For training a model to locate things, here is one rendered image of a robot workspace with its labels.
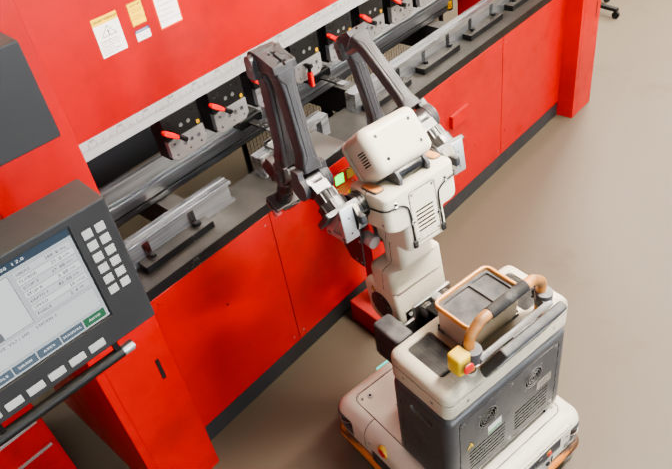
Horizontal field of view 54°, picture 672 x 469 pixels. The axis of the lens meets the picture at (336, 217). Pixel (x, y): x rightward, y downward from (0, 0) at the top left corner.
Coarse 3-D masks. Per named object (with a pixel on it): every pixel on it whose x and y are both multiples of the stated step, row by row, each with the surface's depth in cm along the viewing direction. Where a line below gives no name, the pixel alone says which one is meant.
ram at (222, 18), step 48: (48, 0) 175; (96, 0) 185; (144, 0) 196; (192, 0) 208; (240, 0) 222; (288, 0) 238; (336, 0) 257; (48, 48) 179; (96, 48) 190; (144, 48) 201; (192, 48) 214; (240, 48) 229; (96, 96) 195; (144, 96) 207; (192, 96) 221
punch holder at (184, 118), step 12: (180, 108) 219; (192, 108) 223; (168, 120) 217; (180, 120) 220; (192, 120) 224; (156, 132) 221; (180, 132) 222; (192, 132) 225; (204, 132) 229; (168, 144) 220; (180, 144) 223; (192, 144) 227; (168, 156) 226; (180, 156) 225
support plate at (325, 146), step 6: (312, 132) 261; (318, 132) 261; (312, 138) 258; (318, 138) 257; (324, 138) 257; (330, 138) 256; (270, 144) 259; (318, 144) 254; (324, 144) 253; (330, 144) 253; (336, 144) 252; (342, 144) 252; (318, 150) 251; (324, 150) 250; (330, 150) 250; (336, 150) 250; (324, 156) 247; (330, 156) 248
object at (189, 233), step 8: (192, 224) 241; (208, 224) 240; (184, 232) 238; (192, 232) 237; (200, 232) 239; (176, 240) 235; (184, 240) 235; (192, 240) 237; (160, 248) 233; (168, 248) 232; (176, 248) 233; (184, 248) 235; (160, 256) 229; (168, 256) 231; (144, 264) 227; (152, 264) 227; (160, 264) 230
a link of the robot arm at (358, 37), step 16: (352, 32) 214; (368, 32) 215; (352, 48) 224; (368, 48) 213; (368, 64) 216; (384, 64) 213; (384, 80) 213; (400, 80) 212; (400, 96) 211; (432, 112) 209
